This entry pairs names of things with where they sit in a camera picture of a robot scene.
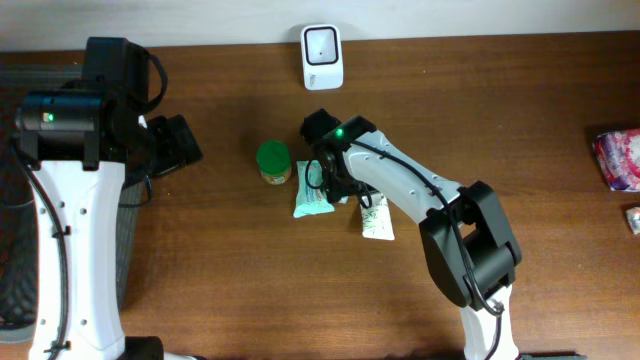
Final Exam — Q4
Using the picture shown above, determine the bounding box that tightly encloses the teal wipes packet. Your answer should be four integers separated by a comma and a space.
293, 160, 335, 218

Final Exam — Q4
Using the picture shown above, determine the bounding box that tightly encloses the black cable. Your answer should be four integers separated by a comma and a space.
9, 49, 170, 360
304, 139, 505, 360

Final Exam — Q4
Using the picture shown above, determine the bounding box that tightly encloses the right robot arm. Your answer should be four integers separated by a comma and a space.
300, 109, 524, 359

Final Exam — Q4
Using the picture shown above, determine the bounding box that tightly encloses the green bottle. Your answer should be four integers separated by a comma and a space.
256, 140, 291, 185

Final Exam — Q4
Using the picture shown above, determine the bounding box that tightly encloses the white barcode scanner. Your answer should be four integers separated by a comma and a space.
300, 24, 344, 91

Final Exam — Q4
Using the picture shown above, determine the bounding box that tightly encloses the white tube with cork cap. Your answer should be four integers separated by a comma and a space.
360, 193, 395, 241

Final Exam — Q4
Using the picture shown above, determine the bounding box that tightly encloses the orange snack packet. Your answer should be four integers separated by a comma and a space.
625, 207, 640, 235

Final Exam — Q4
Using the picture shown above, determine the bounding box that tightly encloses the red purple tissue pack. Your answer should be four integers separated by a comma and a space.
593, 129, 639, 192

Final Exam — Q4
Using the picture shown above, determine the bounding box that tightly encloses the left black cable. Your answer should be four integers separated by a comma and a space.
9, 49, 170, 360

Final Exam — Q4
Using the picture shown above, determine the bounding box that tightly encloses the right black cable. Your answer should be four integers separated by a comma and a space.
304, 139, 505, 360

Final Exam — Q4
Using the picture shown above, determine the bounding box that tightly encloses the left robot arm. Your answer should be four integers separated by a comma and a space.
11, 37, 202, 359

